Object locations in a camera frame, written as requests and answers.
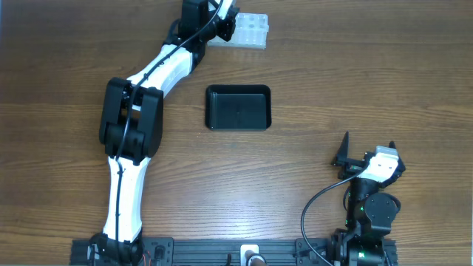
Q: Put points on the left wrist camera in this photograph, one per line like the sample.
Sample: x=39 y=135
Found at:
x=226 y=7

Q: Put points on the black tray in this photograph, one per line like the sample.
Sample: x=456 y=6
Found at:
x=240 y=111

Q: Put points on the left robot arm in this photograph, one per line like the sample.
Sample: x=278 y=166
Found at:
x=125 y=199

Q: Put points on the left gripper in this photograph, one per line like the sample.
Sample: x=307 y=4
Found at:
x=228 y=27

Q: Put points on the mounting rail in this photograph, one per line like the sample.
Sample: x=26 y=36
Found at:
x=214 y=251

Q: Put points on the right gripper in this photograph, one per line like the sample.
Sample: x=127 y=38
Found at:
x=353 y=168

